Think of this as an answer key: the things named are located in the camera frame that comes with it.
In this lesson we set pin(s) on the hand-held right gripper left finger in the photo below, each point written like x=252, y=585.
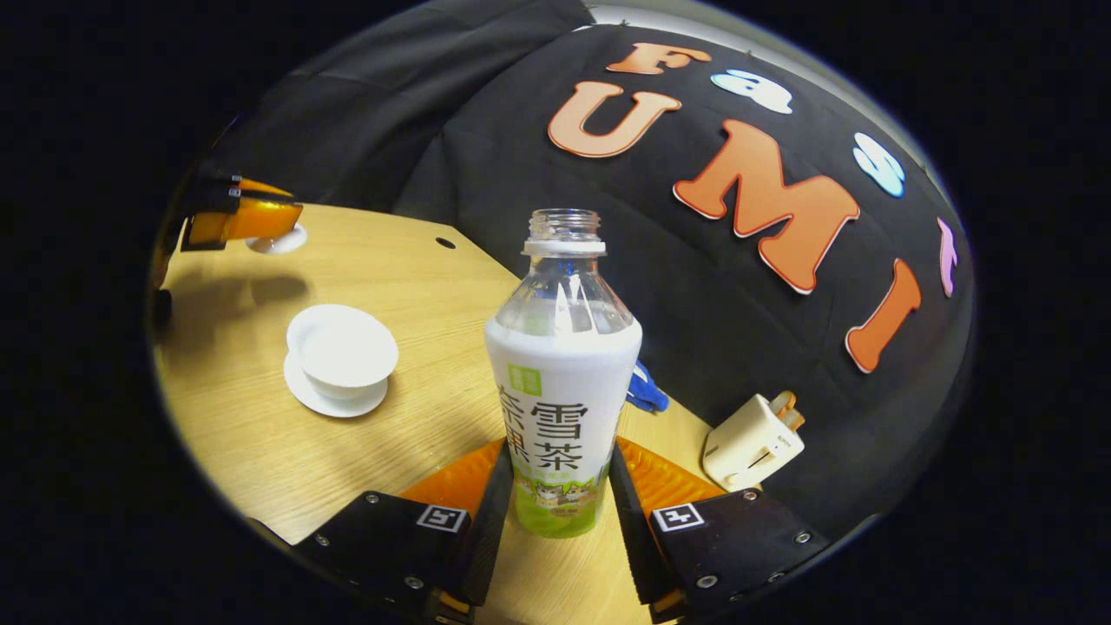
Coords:
x=482, y=529

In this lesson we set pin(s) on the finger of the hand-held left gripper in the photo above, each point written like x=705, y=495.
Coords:
x=256, y=221
x=256, y=187

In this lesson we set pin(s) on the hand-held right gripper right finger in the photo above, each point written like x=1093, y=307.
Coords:
x=629, y=529

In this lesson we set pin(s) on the white teacup lid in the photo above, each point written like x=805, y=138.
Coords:
x=279, y=241

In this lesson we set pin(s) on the white teacup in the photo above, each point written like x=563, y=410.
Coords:
x=343, y=351

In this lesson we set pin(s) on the clear water bottle white label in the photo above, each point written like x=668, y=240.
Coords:
x=562, y=382

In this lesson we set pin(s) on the blue towel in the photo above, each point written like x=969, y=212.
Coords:
x=647, y=391

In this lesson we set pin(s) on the white toaster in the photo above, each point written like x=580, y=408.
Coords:
x=746, y=447

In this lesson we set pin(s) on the white saucer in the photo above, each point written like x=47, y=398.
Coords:
x=321, y=404

